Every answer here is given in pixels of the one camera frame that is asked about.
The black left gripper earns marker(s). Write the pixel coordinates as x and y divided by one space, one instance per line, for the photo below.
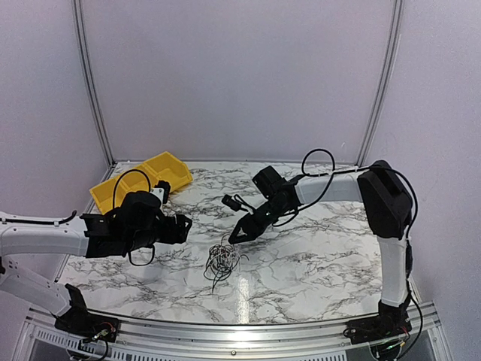
181 233

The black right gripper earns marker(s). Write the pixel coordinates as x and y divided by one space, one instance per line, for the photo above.
249 226

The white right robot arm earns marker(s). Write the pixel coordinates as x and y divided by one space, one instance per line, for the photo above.
388 200

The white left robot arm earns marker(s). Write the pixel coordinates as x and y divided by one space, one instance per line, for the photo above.
38 236

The yellow plastic bin middle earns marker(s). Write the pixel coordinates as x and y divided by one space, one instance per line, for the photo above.
135 179

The yellow plastic bin right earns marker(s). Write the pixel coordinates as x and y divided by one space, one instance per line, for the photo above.
167 167

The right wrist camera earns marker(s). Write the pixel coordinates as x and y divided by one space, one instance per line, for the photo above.
234 205

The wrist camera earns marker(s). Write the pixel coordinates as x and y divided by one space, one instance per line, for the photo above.
234 205
161 190

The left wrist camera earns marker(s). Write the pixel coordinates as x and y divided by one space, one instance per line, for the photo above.
161 190

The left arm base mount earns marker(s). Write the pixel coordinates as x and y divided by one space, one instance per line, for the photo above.
80 321

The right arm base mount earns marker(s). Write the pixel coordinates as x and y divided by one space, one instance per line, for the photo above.
390 321

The aluminium front rail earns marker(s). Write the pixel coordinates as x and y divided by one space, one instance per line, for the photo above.
143 339

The aluminium corner post left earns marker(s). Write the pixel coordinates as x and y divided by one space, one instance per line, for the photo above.
89 80

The aluminium corner post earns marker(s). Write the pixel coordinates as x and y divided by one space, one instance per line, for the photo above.
89 80
387 69

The aluminium corner post right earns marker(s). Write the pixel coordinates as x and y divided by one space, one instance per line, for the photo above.
387 69

